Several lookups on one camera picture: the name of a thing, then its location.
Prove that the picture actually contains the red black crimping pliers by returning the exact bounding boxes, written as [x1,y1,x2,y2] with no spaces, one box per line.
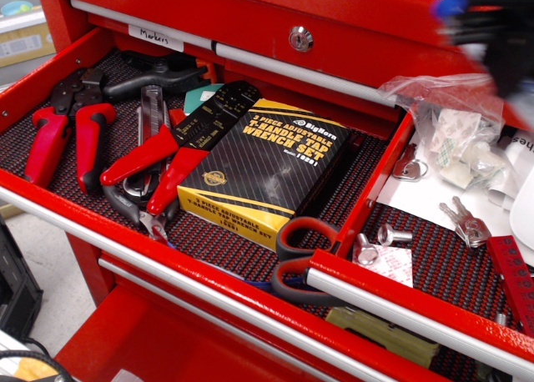
[24,68,116,194]

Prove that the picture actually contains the blue whiteboard marker pen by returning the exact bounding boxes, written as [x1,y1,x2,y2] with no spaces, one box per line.
[431,0,469,19]

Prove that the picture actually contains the large open red drawer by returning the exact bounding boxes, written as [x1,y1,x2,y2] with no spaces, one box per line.
[1,23,533,381]

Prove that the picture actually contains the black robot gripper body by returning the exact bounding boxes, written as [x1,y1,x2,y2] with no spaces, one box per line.
[441,0,533,98]

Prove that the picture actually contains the clear plastic bag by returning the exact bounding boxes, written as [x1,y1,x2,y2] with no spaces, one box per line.
[379,73,506,189]

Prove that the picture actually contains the black spring clamp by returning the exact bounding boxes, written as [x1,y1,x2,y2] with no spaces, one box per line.
[103,50,217,103]

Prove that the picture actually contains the black box on floor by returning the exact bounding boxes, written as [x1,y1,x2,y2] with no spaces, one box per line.
[0,218,43,339]

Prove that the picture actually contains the white desiccant packet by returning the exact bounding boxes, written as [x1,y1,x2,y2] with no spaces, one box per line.
[367,245,413,288]

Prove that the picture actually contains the white paper sheet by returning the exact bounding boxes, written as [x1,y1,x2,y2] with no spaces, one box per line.
[377,127,533,266]

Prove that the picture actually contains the green white card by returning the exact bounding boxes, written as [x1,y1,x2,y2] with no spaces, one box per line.
[184,83,223,116]

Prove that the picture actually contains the silver key with ring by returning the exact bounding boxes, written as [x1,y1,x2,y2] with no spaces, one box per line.
[391,143,429,182]

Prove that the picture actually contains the cardboard box on shelf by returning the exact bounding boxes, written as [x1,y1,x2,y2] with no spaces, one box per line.
[1,23,56,67]

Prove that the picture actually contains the olive green tool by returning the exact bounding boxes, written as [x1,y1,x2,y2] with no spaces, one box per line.
[325,307,441,369]

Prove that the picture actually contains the silver utility knife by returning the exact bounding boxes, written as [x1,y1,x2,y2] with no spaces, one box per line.
[137,85,170,146]

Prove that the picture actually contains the silver thumb bolt upper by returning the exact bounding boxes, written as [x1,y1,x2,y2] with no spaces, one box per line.
[377,224,413,246]

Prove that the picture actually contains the black cable loop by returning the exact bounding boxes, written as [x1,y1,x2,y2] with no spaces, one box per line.
[0,338,70,382]

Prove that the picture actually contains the red handled wire stripper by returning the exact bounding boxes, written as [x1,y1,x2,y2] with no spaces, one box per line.
[100,81,262,215]

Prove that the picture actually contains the black yellow wrench tap box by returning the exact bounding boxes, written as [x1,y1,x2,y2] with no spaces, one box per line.
[178,99,351,249]

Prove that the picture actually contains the red tool chest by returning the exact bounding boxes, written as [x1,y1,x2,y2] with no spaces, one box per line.
[0,0,534,382]

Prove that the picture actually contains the red grey scissors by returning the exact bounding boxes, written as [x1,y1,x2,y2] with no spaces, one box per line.
[271,216,345,307]

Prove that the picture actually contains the white markers label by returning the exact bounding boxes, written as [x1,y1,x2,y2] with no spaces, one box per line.
[128,24,184,52]

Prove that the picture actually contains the red drill bit holder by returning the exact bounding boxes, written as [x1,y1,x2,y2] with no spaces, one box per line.
[486,235,533,337]

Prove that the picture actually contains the small open red drawer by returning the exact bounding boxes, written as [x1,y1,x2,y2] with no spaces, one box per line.
[307,119,533,381]

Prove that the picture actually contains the grey handled small pliers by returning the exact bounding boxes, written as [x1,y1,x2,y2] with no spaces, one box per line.
[102,163,179,247]

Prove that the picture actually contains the silver drawer lock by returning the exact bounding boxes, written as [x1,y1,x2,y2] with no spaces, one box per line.
[289,26,314,53]

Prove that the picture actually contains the silver key bunch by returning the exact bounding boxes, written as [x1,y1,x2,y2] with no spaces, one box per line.
[439,196,491,253]

